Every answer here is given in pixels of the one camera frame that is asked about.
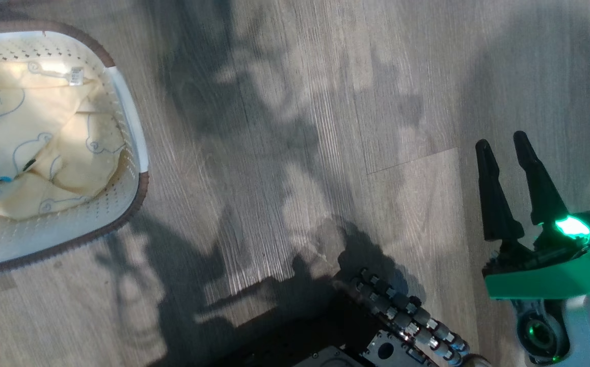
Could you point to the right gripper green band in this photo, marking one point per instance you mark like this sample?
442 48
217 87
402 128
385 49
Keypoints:
555 278

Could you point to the cream bear-print garment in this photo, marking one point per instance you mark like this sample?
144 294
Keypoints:
45 117

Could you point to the white perforated laundry basket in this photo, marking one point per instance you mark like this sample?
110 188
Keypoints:
71 239

